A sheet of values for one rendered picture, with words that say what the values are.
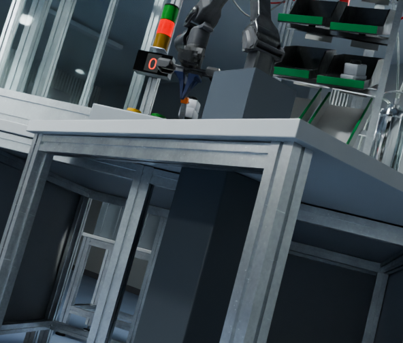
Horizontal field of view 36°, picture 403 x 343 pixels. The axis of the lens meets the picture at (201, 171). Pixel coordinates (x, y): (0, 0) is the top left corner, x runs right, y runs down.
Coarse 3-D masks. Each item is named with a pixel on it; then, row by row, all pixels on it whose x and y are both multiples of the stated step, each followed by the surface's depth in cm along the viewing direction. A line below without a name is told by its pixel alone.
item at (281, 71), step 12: (288, 48) 192; (300, 48) 199; (312, 48) 198; (324, 48) 196; (288, 60) 194; (300, 60) 200; (312, 60) 198; (324, 60) 184; (276, 72) 176; (288, 72) 174; (300, 72) 173; (312, 72) 175; (324, 72) 187
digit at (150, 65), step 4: (148, 56) 203; (152, 56) 202; (156, 56) 202; (160, 56) 202; (148, 60) 203; (152, 60) 202; (156, 60) 202; (148, 64) 202; (152, 64) 202; (144, 68) 202; (148, 68) 202; (152, 68) 202; (156, 68) 201; (156, 72) 201
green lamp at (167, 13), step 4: (164, 8) 206; (168, 8) 205; (172, 8) 205; (176, 8) 206; (164, 12) 205; (168, 12) 205; (172, 12) 205; (176, 12) 206; (164, 16) 205; (168, 16) 204; (172, 16) 205; (176, 16) 207; (172, 20) 205
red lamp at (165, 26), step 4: (160, 20) 206; (164, 20) 204; (168, 20) 204; (160, 24) 205; (164, 24) 204; (168, 24) 204; (172, 24) 205; (160, 28) 204; (164, 28) 204; (168, 28) 204; (172, 28) 206; (160, 32) 204; (164, 32) 204; (168, 32) 204
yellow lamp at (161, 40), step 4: (156, 36) 205; (160, 36) 204; (164, 36) 204; (168, 36) 204; (156, 40) 204; (160, 40) 203; (164, 40) 204; (168, 40) 205; (156, 44) 203; (160, 44) 203; (164, 44) 204; (168, 44) 205
